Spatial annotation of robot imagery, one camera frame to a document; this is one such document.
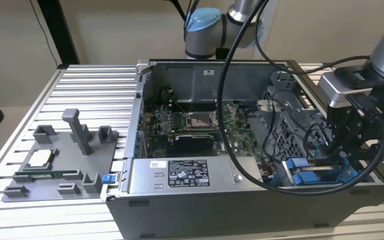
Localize thin black wall wire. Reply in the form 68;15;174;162
29;0;60;66

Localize silver power supply unit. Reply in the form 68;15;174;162
126;156;266;195

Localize blue disk carrier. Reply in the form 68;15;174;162
290;171;360;187

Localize thin black cables behind arm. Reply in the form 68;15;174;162
164;0;201;23

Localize grey metal disk bay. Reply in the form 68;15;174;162
254;84;362;187

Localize black disk wire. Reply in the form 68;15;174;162
262;89;293;161
302;122;333;160

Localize blue case latch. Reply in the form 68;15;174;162
101;174;117;186

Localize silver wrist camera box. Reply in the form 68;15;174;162
317;70;374;109

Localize black upright post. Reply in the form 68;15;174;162
37;0;81;66

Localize hard disk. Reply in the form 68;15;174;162
282;156;354;174

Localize green RAM stick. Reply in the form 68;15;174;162
14;169;80;180

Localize CPU socket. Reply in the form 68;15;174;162
184;110;221;130

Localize black graphics card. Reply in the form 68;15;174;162
170;134;214;154

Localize silver CPU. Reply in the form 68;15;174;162
26;149;54;168

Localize green motherboard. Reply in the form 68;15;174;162
141;99;265;160

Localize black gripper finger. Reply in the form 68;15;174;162
325;140;348;161
346;139;384;164

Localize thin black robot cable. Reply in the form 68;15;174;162
253;0;372;75

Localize grey parts rack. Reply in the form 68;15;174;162
1;108;120;204

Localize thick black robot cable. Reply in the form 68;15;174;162
216;0;384;196

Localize black open PC case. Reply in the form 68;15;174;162
105;58;384;240

